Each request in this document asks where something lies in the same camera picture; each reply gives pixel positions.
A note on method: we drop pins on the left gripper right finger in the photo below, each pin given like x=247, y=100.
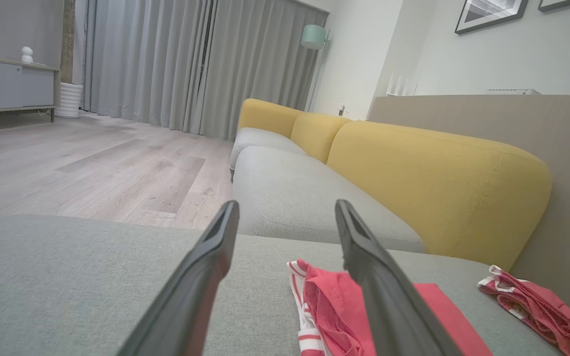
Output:
x=389, y=301

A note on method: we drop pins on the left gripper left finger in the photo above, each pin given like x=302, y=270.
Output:
x=191, y=296

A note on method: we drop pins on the red jersey with number print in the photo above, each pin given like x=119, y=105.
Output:
x=334, y=306

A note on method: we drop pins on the red shorts with white stripe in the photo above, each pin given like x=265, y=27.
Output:
x=537, y=306

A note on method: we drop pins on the yellow and grey sofa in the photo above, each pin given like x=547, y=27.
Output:
x=67, y=277

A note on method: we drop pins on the large yellow sofa backrest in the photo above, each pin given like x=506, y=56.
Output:
x=438, y=183

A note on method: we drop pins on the small grey sofa seat cushion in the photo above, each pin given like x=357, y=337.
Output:
x=260, y=138

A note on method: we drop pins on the medium yellow sofa backrest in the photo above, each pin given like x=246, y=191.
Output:
x=317, y=133

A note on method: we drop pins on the small yellow sofa backrest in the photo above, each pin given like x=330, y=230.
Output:
x=265, y=116

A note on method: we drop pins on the white router with antennas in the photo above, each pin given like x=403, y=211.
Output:
x=399, y=86

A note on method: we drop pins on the white ribbed floor vase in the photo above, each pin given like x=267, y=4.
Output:
x=70, y=101

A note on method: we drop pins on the grey curtain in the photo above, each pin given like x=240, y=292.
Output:
x=141, y=59
x=265, y=69

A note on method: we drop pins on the small black framed picture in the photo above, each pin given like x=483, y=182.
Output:
x=559, y=4

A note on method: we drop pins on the large black framed picture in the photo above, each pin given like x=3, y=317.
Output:
x=488, y=12

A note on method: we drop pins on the mint shade floor lamp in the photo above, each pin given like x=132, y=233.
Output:
x=313, y=36

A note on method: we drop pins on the grey sideboard cabinet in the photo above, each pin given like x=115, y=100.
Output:
x=3, y=84

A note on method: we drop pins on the white round ornament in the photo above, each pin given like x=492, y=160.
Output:
x=27, y=54

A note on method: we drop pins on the white wall socket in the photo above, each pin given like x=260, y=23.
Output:
x=342, y=109

